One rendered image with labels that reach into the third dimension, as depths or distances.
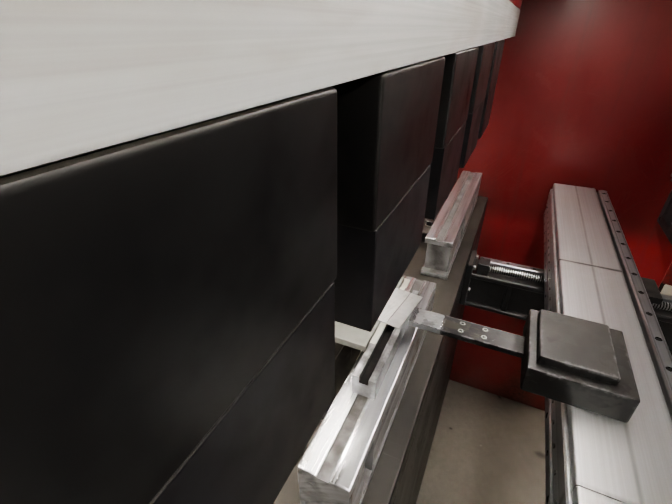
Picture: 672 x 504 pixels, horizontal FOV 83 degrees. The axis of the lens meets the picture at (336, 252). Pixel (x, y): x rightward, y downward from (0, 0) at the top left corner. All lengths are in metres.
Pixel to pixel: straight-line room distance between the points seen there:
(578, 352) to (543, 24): 0.95
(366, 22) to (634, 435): 0.49
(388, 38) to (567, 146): 1.15
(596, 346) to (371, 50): 0.46
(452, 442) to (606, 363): 1.20
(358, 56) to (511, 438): 1.67
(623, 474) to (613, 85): 1.01
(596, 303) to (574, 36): 0.78
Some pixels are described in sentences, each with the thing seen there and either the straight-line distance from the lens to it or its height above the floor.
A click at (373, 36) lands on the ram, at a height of 1.36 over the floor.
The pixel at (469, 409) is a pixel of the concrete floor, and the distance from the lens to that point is 1.79.
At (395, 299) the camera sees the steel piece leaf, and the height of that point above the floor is 1.00.
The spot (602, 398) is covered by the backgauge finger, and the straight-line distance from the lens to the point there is 0.53.
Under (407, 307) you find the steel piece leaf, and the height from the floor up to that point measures 1.00.
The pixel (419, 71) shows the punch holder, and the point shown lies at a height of 1.34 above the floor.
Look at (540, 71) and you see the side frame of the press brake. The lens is 1.29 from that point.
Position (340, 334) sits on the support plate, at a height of 1.00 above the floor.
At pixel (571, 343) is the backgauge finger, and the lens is 0.54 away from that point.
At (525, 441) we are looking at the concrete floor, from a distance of 1.78.
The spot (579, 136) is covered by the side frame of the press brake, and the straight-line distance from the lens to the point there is 1.33.
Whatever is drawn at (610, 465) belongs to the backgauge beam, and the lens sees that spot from 0.51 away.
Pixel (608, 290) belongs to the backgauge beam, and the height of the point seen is 0.98.
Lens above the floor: 1.36
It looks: 30 degrees down
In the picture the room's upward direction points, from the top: straight up
